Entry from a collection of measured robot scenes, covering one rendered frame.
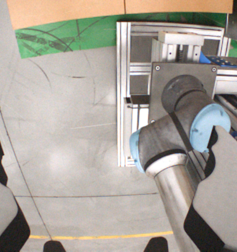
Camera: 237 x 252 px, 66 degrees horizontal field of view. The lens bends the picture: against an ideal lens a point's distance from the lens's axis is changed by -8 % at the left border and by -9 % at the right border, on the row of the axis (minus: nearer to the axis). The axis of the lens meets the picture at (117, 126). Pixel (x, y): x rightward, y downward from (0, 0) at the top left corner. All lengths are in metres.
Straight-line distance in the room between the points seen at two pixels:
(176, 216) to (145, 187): 2.12
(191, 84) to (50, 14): 0.79
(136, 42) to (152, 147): 1.06
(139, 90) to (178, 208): 1.21
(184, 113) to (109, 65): 1.24
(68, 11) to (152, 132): 0.79
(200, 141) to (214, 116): 0.07
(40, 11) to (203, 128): 0.94
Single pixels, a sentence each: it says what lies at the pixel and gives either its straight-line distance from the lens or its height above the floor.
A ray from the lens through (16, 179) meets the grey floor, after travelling 2.63.
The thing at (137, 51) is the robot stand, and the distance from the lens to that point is 1.46.
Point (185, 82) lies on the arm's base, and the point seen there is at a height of 1.08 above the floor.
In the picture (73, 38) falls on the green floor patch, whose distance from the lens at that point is 1.66.
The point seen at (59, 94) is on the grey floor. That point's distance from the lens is 1.81.
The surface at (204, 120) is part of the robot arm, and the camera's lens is 0.47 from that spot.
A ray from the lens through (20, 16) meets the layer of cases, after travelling 1.17.
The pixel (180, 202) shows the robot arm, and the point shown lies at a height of 1.38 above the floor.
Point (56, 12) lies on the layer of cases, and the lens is 1.11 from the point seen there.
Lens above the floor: 1.63
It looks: 58 degrees down
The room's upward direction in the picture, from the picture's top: 174 degrees clockwise
